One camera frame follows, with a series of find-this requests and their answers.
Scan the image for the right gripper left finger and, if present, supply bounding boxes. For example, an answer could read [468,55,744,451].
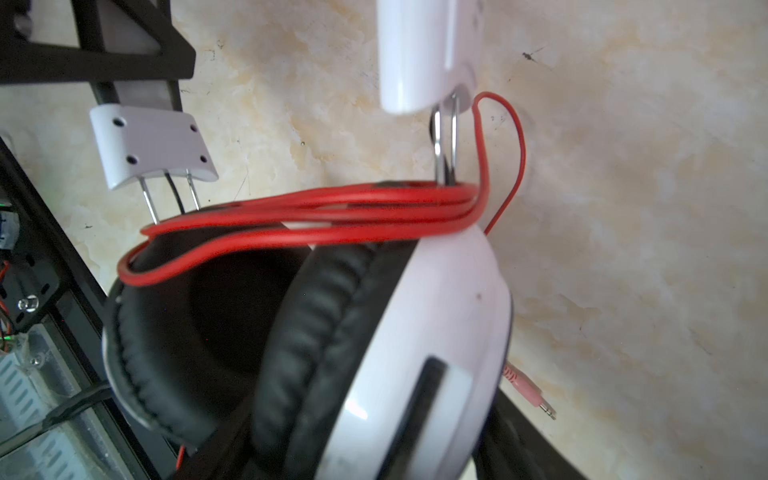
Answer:
[170,407,251,480]

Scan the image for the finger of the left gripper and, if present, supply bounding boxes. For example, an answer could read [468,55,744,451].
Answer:
[1,1,196,110]

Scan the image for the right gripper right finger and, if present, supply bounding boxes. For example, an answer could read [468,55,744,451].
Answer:
[473,389,585,480]

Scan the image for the white black headphones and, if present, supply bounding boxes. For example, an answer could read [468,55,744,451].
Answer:
[102,1,513,479]

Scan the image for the white slotted cable duct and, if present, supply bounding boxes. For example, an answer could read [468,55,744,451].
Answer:
[1,353,133,479]

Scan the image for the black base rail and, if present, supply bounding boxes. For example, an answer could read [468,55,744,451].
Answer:
[1,145,176,479]

